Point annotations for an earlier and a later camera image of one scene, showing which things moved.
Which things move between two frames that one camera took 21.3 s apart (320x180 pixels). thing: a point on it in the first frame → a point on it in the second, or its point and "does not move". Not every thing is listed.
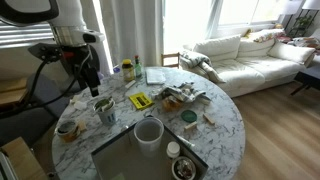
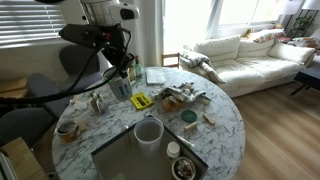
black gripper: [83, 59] → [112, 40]
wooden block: [208, 119] does not move
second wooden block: [191, 126] does not move
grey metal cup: [105, 109] → [121, 86]
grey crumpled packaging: [186, 92] does not move
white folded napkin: [155, 76] does not move
